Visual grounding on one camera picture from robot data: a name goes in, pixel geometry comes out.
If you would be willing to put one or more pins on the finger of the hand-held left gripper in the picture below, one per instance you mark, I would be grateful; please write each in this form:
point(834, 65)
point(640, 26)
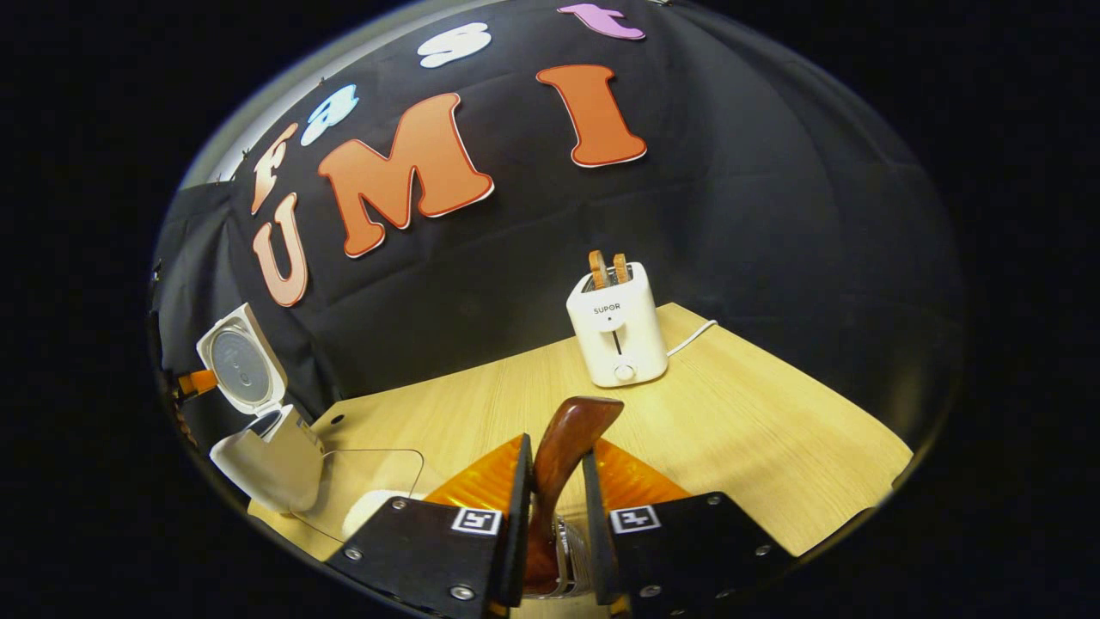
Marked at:
point(203, 383)

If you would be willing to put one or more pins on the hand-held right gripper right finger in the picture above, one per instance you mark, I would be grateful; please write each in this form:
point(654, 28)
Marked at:
point(597, 533)

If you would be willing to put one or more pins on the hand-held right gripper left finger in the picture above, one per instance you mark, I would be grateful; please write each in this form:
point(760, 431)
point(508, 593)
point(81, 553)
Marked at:
point(519, 516)

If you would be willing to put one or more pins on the brown wooden spoon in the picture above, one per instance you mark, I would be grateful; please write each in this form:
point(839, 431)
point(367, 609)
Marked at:
point(567, 438)

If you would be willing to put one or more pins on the white rice cooker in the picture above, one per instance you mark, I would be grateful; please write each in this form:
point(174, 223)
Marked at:
point(271, 464)

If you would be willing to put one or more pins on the white toaster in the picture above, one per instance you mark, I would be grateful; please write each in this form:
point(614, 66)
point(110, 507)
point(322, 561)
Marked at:
point(617, 335)

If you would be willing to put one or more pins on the toasted bread slice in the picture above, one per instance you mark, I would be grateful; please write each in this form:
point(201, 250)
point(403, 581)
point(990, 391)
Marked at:
point(598, 270)
point(620, 268)

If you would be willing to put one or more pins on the black backdrop cloth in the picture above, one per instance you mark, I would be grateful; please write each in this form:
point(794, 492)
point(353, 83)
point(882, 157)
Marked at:
point(756, 215)

